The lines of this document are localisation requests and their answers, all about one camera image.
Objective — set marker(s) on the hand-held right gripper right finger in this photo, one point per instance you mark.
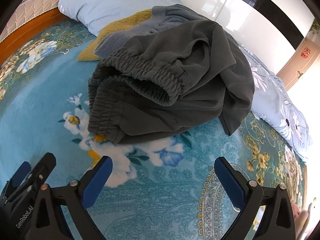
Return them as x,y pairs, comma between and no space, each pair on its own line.
230,183

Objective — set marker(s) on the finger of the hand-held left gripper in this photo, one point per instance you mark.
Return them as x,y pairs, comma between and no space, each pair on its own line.
23,170
45,165

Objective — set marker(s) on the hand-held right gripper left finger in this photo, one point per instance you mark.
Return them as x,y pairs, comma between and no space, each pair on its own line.
97,182

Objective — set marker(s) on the dark grey pants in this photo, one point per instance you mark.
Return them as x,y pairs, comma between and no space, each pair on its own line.
195,80

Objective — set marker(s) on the blue-grey garment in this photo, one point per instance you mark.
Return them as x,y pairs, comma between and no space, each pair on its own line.
140,32

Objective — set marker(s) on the teal floral blanket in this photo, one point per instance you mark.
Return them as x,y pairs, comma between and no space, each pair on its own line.
160,180

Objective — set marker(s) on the beige wooden door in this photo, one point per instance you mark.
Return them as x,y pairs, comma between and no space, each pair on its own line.
295,72

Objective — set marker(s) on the red door decoration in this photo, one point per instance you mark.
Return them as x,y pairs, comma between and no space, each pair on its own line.
305,52

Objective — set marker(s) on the mustard yellow fuzzy cloth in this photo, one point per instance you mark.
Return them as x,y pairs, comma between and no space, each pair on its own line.
117,25

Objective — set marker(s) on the glossy white wardrobe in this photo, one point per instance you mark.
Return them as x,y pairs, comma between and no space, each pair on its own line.
250,22

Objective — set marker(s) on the beige quilted headboard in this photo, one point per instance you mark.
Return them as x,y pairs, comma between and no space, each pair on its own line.
37,2

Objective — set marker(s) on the orange wooden bed frame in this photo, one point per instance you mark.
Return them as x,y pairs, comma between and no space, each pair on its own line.
30,30

